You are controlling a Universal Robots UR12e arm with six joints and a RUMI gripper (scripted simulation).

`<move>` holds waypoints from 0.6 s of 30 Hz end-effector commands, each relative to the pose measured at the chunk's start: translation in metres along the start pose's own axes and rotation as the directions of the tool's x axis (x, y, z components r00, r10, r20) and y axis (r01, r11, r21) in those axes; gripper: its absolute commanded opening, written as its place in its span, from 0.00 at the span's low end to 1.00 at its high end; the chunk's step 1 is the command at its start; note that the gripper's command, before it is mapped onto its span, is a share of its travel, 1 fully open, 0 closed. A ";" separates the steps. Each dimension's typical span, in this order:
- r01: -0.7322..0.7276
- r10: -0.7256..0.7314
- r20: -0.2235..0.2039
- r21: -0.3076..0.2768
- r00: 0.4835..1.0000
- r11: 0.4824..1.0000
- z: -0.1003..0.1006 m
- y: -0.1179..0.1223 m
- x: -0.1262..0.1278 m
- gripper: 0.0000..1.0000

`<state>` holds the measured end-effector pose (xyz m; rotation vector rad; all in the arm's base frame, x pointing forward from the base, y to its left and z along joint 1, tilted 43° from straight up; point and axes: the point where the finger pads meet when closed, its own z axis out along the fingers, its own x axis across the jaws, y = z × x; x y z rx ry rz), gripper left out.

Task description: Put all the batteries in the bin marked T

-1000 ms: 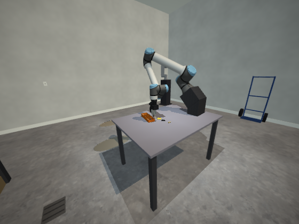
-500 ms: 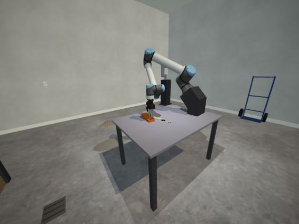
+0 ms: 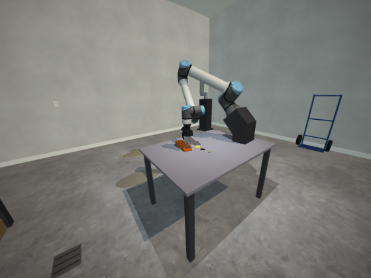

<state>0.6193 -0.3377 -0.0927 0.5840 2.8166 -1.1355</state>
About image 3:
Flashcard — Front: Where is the orange three-compartment bin rack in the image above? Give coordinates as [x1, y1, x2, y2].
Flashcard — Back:
[176, 140, 192, 152]

